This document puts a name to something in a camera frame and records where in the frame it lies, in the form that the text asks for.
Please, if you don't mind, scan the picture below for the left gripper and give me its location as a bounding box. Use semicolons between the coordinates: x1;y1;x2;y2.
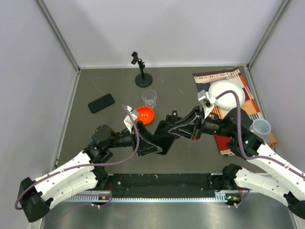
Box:
106;121;163;156

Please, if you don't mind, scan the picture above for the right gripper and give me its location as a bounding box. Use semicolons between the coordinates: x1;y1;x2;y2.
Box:
169;105;235;140

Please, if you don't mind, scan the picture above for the black phone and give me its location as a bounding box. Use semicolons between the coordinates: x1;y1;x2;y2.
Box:
153;115;181;156
88;94;115;114

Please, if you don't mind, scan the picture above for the black phone stand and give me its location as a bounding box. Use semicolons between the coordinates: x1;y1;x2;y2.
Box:
131;52;153;88
172;110;178;117

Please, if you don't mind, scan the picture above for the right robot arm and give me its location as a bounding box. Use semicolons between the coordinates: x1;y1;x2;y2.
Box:
168;107;305;219

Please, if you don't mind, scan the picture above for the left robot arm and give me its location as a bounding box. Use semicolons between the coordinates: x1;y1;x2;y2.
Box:
15;122;165;223

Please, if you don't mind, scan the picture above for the black phone on table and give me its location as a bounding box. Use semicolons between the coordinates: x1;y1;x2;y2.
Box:
88;94;115;114

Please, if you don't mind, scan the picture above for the orange bowl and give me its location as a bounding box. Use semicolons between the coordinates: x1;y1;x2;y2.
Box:
136;106;155;125

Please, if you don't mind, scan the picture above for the clear plastic cup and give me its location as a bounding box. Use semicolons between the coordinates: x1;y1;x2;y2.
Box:
142;90;157;109

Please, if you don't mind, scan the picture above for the patterned cloth mat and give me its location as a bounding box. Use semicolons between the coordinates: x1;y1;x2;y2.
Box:
193;66;277;156

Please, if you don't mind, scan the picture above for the white paper plate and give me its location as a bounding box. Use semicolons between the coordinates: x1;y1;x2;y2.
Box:
208;80;245;110

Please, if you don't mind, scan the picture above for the pale blue cup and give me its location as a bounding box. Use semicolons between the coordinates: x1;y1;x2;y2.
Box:
249;118;271;135

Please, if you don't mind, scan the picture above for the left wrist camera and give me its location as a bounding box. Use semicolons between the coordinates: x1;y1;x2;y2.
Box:
123;105;139;133

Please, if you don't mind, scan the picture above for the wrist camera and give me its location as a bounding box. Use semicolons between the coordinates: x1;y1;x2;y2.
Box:
123;105;139;133
197;90;217;119

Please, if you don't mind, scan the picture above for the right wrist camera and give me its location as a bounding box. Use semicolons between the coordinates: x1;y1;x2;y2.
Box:
197;90;217;119

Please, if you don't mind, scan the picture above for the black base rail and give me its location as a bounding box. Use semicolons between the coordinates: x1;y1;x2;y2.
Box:
108;174;222;198

